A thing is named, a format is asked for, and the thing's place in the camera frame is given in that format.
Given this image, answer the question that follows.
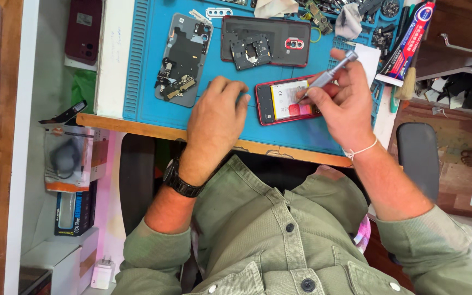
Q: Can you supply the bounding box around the person's right hand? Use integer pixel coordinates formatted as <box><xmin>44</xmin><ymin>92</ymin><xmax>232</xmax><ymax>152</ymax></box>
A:
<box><xmin>295</xmin><ymin>48</ymin><xmax>378</xmax><ymax>153</ymax></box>

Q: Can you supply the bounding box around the person's left hand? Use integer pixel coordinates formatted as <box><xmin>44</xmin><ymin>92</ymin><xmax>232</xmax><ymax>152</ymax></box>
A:
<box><xmin>179</xmin><ymin>76</ymin><xmax>252</xmax><ymax>183</ymax></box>

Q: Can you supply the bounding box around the silver precision screwdriver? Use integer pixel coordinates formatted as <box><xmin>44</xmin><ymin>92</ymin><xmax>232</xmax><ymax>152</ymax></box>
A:
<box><xmin>295</xmin><ymin>50</ymin><xmax>359</xmax><ymax>104</ymax></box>

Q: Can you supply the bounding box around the blue silicone repair mat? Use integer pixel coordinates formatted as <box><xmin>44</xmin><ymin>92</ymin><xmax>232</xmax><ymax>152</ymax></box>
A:
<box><xmin>122</xmin><ymin>0</ymin><xmax>385</xmax><ymax>157</ymax></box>

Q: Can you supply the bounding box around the black charging port board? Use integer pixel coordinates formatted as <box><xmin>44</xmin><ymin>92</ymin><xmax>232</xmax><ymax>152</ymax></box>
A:
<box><xmin>154</xmin><ymin>57</ymin><xmax>198</xmax><ymax>101</ymax></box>

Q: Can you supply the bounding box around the white paper sheet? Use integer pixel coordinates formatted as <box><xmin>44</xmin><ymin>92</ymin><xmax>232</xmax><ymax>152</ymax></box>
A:
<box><xmin>352</xmin><ymin>43</ymin><xmax>382</xmax><ymax>89</ymax></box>

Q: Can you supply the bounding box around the opened red phone with battery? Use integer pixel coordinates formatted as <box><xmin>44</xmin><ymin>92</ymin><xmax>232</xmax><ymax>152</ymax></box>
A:
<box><xmin>255</xmin><ymin>75</ymin><xmax>323</xmax><ymax>126</ymax></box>

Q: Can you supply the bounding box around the small bristle brush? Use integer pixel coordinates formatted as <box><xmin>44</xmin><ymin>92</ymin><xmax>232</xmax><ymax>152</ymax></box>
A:
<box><xmin>394</xmin><ymin>52</ymin><xmax>418</xmax><ymax>101</ymax></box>

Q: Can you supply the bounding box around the black wrist watch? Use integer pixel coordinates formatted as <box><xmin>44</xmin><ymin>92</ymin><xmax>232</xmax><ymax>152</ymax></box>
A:
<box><xmin>162</xmin><ymin>157</ymin><xmax>206</xmax><ymax>198</ymax></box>

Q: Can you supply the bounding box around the grey phone back cover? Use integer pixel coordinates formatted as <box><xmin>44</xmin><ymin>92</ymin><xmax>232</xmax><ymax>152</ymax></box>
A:
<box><xmin>154</xmin><ymin>13</ymin><xmax>214</xmax><ymax>108</ymax></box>

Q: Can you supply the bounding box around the black motherboard shield plate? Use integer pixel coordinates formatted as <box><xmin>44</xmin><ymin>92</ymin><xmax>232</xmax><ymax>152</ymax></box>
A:
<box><xmin>230</xmin><ymin>34</ymin><xmax>274</xmax><ymax>71</ymax></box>

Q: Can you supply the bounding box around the black chair armrest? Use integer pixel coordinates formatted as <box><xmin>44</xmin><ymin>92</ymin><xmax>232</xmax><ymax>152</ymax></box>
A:
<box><xmin>119</xmin><ymin>133</ymin><xmax>156</xmax><ymax>237</ymax></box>
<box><xmin>395</xmin><ymin>122</ymin><xmax>441</xmax><ymax>202</ymax></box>

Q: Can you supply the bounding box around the grey crumpled tissue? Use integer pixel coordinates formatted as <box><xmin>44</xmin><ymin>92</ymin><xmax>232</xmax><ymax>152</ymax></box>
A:
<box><xmin>335</xmin><ymin>3</ymin><xmax>363</xmax><ymax>41</ymax></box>

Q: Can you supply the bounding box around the red blue glue tube packet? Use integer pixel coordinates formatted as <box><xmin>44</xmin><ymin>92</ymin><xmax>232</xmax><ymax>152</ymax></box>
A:
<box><xmin>375</xmin><ymin>2</ymin><xmax>437</xmax><ymax>87</ymax></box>

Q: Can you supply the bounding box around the red phone back cover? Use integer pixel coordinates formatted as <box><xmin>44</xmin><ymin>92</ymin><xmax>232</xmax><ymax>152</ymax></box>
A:
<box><xmin>220</xmin><ymin>16</ymin><xmax>312</xmax><ymax>68</ymax></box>

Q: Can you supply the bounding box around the green circuit board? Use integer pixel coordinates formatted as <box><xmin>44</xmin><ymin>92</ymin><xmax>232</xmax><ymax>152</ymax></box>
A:
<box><xmin>304</xmin><ymin>0</ymin><xmax>334</xmax><ymax>36</ymax></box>

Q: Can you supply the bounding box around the heap of phone parts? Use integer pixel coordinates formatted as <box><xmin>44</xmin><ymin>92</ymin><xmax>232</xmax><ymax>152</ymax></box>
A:
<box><xmin>297</xmin><ymin>0</ymin><xmax>405</xmax><ymax>54</ymax></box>

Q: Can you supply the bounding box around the white board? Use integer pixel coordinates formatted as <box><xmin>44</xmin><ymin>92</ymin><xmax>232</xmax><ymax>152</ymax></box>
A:
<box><xmin>95</xmin><ymin>0</ymin><xmax>137</xmax><ymax>120</ymax></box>

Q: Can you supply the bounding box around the white cloth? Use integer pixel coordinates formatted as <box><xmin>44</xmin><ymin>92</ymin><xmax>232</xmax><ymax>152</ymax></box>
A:
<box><xmin>253</xmin><ymin>0</ymin><xmax>300</xmax><ymax>19</ymax></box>

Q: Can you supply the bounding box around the green plastic bag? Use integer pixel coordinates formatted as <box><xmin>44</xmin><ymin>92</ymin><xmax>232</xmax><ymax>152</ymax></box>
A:
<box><xmin>71</xmin><ymin>68</ymin><xmax>98</xmax><ymax>115</ymax></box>

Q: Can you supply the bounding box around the black flat phone part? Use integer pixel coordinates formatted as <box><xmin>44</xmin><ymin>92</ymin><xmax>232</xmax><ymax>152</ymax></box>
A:
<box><xmin>39</xmin><ymin>100</ymin><xmax>88</xmax><ymax>125</ymax></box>

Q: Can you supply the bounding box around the clear orange accessory packet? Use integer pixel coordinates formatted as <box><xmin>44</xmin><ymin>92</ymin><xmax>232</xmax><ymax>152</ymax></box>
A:
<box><xmin>43</xmin><ymin>125</ymin><xmax>110</xmax><ymax>193</ymax></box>

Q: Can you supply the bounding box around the maroon phone case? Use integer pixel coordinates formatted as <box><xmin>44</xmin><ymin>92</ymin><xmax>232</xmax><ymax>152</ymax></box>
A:
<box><xmin>64</xmin><ymin>0</ymin><xmax>103</xmax><ymax>66</ymax></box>

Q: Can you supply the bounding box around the dark blue glue remover box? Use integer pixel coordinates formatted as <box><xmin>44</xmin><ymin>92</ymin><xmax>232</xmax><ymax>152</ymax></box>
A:
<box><xmin>54</xmin><ymin>180</ymin><xmax>98</xmax><ymax>237</ymax></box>

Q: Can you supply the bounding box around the white charger plug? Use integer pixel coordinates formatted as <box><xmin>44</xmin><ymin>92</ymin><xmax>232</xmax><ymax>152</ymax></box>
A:
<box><xmin>90</xmin><ymin>256</ymin><xmax>116</xmax><ymax>291</ymax></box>

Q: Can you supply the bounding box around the white cardboard box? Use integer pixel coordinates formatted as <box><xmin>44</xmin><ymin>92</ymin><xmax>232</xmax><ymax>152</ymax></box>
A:
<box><xmin>20</xmin><ymin>227</ymin><xmax>100</xmax><ymax>295</ymax></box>

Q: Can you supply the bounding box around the white string bracelet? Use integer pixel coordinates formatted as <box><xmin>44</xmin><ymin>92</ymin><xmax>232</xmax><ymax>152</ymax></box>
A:
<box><xmin>342</xmin><ymin>137</ymin><xmax>379</xmax><ymax>161</ymax></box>

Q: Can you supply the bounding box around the silver camera lens frame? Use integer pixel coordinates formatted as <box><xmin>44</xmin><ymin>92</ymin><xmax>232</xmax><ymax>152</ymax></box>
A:
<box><xmin>205</xmin><ymin>7</ymin><xmax>234</xmax><ymax>20</ymax></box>

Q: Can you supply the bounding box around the brown drawer with metal handle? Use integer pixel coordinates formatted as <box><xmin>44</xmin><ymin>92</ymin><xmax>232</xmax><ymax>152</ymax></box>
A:
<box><xmin>415</xmin><ymin>0</ymin><xmax>472</xmax><ymax>81</ymax></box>

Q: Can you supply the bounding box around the green corduroy shirt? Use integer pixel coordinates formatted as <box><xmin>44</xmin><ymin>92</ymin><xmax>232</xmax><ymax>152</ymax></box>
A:
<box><xmin>111</xmin><ymin>154</ymin><xmax>472</xmax><ymax>295</ymax></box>

